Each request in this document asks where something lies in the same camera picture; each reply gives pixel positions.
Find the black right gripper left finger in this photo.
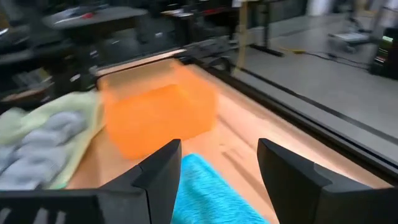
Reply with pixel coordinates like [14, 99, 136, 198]
[101, 139, 183, 224]

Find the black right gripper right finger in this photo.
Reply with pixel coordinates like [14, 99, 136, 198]
[257, 138, 377, 224]

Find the blue microfiber towel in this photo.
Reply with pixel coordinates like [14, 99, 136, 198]
[170, 153, 270, 224]

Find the orange plastic tray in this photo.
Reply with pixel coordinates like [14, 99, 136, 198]
[99, 60, 218, 160]

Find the light green microfiber towel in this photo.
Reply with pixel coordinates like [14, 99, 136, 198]
[0, 90, 105, 190]

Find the grey microfiber towel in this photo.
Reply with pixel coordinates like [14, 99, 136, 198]
[0, 111, 88, 190]

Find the black equipment case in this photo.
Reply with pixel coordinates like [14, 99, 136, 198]
[369, 27, 398, 78]

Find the grey desk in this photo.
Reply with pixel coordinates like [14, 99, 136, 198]
[42, 5, 149, 30]

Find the yellow floor cable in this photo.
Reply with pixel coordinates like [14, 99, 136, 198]
[278, 46, 307, 54]

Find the black frame hook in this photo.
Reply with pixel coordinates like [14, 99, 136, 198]
[203, 55, 234, 75]

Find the light wooden post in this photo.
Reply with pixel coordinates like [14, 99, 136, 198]
[236, 0, 249, 71]

